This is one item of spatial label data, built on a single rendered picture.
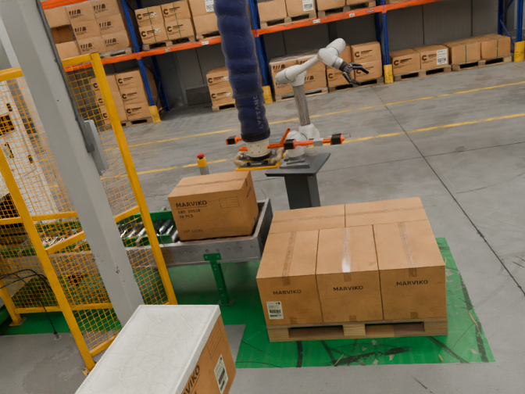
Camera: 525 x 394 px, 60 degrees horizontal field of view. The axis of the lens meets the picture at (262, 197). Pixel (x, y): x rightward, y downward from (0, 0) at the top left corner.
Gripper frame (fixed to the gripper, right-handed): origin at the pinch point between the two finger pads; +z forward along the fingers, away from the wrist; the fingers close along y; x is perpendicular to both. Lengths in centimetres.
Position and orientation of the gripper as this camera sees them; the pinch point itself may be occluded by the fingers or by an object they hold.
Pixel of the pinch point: (363, 77)
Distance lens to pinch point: 379.2
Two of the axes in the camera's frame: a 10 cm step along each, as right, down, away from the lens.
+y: 5.5, -7.6, 3.4
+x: -0.7, 3.7, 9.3
